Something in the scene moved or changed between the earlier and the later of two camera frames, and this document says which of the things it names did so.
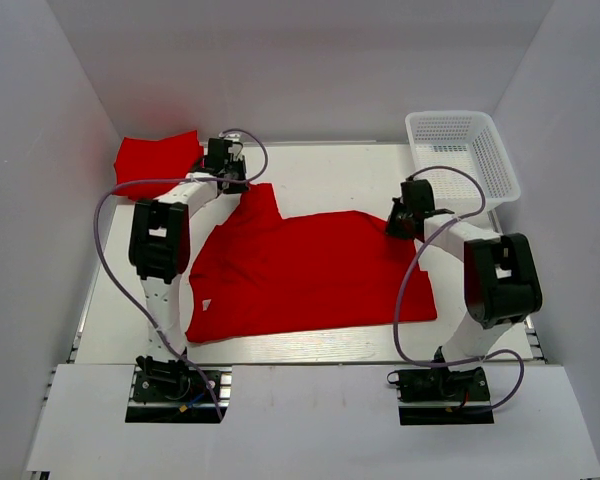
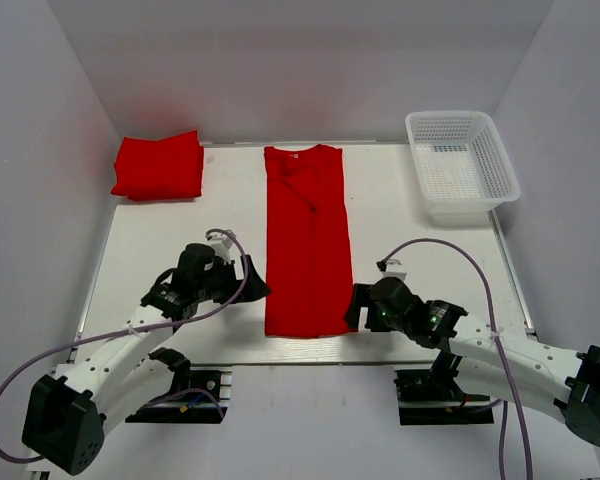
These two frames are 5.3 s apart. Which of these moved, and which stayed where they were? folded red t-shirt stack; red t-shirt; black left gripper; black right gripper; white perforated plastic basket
Moved: black left gripper; red t-shirt; black right gripper
Stayed: white perforated plastic basket; folded red t-shirt stack
